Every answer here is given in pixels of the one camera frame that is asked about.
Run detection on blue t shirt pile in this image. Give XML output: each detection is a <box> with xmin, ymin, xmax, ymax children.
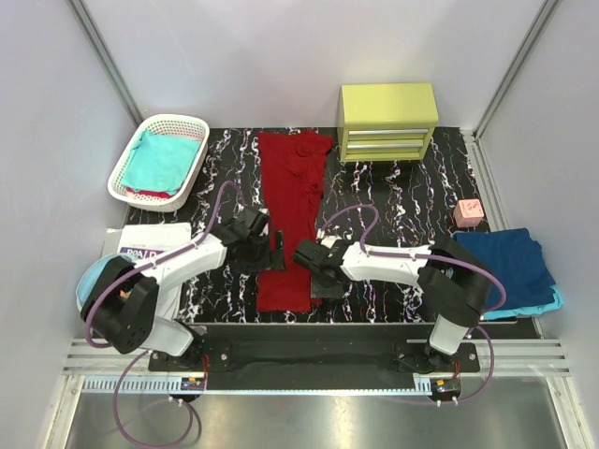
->
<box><xmin>453</xmin><ymin>228</ymin><xmax>557</xmax><ymax>311</ymax></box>

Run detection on pink folded shirt in basket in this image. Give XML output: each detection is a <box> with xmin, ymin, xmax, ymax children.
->
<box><xmin>125</xmin><ymin>187</ymin><xmax>178</xmax><ymax>199</ymax></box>

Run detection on white plastic laundry basket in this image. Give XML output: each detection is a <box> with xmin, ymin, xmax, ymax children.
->
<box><xmin>107</xmin><ymin>114</ymin><xmax>210</xmax><ymax>212</ymax></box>

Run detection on yellow green drawer cabinet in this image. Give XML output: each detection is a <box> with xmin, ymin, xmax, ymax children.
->
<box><xmin>338</xmin><ymin>82</ymin><xmax>439</xmax><ymax>163</ymax></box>

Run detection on light blue ring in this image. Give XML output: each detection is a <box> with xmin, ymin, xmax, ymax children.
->
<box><xmin>74</xmin><ymin>254</ymin><xmax>113</xmax><ymax>315</ymax></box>

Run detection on aluminium frame post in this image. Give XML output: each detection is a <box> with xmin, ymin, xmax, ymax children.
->
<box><xmin>66</xmin><ymin>0</ymin><xmax>144</xmax><ymax>125</ymax></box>
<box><xmin>472</xmin><ymin>0</ymin><xmax>562</xmax><ymax>139</ymax></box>

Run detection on aluminium frame post right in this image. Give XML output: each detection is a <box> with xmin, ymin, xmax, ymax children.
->
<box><xmin>472</xmin><ymin>0</ymin><xmax>562</xmax><ymax>139</ymax></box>

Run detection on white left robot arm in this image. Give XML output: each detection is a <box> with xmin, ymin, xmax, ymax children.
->
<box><xmin>77</xmin><ymin>207</ymin><xmax>286</xmax><ymax>370</ymax></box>

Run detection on teal folded t shirt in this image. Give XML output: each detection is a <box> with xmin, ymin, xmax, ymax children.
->
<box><xmin>122</xmin><ymin>130</ymin><xmax>201</xmax><ymax>193</ymax></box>

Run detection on pink cube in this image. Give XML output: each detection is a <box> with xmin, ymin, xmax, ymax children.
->
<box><xmin>453</xmin><ymin>198</ymin><xmax>485</xmax><ymax>228</ymax></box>

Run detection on aluminium frame post left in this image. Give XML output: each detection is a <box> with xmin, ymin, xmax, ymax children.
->
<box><xmin>66</xmin><ymin>0</ymin><xmax>144</xmax><ymax>125</ymax></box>

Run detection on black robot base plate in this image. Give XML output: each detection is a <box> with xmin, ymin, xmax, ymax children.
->
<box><xmin>149</xmin><ymin>324</ymin><xmax>480</xmax><ymax>394</ymax></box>

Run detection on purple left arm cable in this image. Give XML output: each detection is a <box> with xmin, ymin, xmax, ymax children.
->
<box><xmin>86</xmin><ymin>181</ymin><xmax>247</xmax><ymax>347</ymax></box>

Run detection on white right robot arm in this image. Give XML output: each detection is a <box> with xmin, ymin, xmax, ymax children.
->
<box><xmin>292</xmin><ymin>238</ymin><xmax>494</xmax><ymax>371</ymax></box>

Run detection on red t shirt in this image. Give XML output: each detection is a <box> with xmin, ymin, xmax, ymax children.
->
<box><xmin>257</xmin><ymin>129</ymin><xmax>334</xmax><ymax>312</ymax></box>

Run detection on light blue shirt under pile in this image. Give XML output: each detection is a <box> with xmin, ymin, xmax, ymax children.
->
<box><xmin>483</xmin><ymin>285</ymin><xmax>564</xmax><ymax>321</ymax></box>

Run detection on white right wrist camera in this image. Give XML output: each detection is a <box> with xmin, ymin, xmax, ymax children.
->
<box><xmin>319</xmin><ymin>236</ymin><xmax>339</xmax><ymax>249</ymax></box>

